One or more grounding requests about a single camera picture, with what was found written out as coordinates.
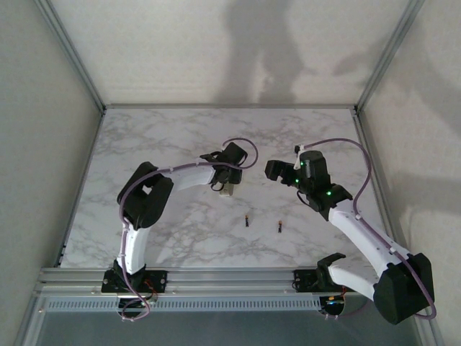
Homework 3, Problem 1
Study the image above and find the grey slotted cable duct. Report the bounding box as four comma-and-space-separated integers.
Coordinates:
42, 297, 322, 313

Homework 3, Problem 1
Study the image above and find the aluminium frame cross rail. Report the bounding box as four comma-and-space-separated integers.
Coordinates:
103, 103, 358, 110

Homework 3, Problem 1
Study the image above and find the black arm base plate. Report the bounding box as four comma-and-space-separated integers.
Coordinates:
293, 269, 360, 293
102, 270, 169, 293

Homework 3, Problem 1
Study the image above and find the beige remote control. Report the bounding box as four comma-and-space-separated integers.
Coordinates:
218, 182, 239, 198

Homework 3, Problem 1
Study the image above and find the aluminium frame leg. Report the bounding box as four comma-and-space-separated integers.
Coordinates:
413, 316, 446, 346
14, 293, 48, 346

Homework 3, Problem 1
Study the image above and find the aluminium frame post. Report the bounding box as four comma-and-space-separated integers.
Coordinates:
354, 0, 426, 113
34, 0, 107, 112

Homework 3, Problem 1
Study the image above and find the aluminium table side rail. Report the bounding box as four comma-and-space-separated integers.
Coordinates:
354, 109, 401, 253
55, 107, 106, 268

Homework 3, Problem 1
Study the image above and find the wide aluminium mounting rail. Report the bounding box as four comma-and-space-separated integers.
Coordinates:
34, 266, 379, 298

